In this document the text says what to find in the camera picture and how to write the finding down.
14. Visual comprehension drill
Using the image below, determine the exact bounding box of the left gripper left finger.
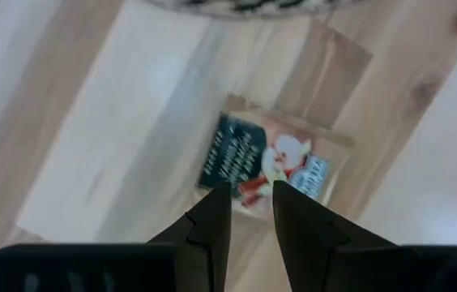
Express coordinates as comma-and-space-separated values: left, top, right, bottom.
0, 182, 233, 292

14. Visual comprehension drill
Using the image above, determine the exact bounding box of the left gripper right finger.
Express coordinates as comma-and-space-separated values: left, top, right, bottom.
271, 179, 457, 292

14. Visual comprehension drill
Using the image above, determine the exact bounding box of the round woven straw placemat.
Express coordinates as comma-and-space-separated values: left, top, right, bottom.
141, 0, 365, 21

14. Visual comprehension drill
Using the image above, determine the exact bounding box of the beige vanilla tea packet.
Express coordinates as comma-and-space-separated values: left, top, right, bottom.
197, 93, 356, 223

